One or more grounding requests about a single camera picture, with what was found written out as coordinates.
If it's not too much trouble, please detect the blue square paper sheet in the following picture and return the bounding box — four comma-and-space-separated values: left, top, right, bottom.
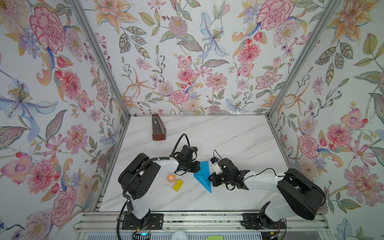
194, 161, 212, 193

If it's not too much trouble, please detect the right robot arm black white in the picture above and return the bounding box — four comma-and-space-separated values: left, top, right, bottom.
208, 157, 326, 223

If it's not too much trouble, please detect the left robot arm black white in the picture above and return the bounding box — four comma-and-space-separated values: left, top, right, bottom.
118, 145, 201, 221

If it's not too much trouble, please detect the orange tape roll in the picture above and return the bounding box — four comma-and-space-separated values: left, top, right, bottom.
167, 174, 177, 183

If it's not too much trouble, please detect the yellow block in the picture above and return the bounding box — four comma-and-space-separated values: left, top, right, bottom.
173, 180, 184, 192

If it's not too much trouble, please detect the brown wooden metronome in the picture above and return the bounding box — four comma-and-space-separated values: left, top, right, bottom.
152, 114, 166, 141

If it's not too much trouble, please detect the green object at edge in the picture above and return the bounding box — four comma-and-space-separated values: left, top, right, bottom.
206, 235, 224, 240

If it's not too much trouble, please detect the white round object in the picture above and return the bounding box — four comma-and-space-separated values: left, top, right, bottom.
171, 231, 188, 240

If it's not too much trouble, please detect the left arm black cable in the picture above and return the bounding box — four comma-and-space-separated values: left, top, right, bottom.
169, 133, 191, 158

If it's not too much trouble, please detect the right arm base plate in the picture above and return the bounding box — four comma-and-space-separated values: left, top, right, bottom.
241, 213, 287, 230

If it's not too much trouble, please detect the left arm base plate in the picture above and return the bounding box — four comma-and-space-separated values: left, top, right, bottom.
120, 214, 164, 230

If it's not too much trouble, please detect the aluminium front rail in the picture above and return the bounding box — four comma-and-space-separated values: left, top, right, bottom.
74, 211, 329, 233

